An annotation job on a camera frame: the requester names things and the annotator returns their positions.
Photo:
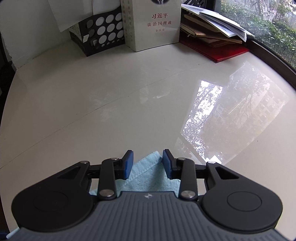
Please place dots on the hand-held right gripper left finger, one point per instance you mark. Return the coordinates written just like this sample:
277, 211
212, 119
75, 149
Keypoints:
129, 164

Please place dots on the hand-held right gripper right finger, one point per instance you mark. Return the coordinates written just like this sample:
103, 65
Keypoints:
167, 164

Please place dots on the light blue towel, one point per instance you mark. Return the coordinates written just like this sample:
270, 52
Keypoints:
148, 176

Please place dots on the red folder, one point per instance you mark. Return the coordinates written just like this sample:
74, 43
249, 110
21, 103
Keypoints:
219, 49

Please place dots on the black perforated file holder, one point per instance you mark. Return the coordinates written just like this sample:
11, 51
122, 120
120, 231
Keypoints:
101, 34

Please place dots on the white book with portrait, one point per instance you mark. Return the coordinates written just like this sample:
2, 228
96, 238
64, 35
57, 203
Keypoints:
152, 25

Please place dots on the stack of papers and booklets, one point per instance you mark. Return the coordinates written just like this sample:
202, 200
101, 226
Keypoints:
212, 25

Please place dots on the white envelope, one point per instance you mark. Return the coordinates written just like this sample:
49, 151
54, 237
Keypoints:
67, 14

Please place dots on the dark window frame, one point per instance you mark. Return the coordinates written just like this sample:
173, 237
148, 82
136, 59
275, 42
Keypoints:
277, 58

